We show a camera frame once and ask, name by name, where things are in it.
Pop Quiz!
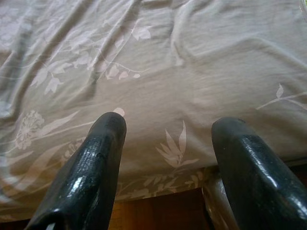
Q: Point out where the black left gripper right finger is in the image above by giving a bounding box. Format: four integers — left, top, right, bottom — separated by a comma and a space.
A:
211, 116, 307, 230

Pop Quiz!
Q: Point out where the beige floral bed sheet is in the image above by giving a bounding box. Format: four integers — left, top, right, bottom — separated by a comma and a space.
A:
0, 0, 307, 221

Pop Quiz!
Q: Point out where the silver robot left leg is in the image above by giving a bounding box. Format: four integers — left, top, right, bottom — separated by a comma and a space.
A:
202, 173, 238, 230

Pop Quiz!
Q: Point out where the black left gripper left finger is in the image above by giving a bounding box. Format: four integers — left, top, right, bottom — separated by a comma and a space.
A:
24, 112, 127, 230

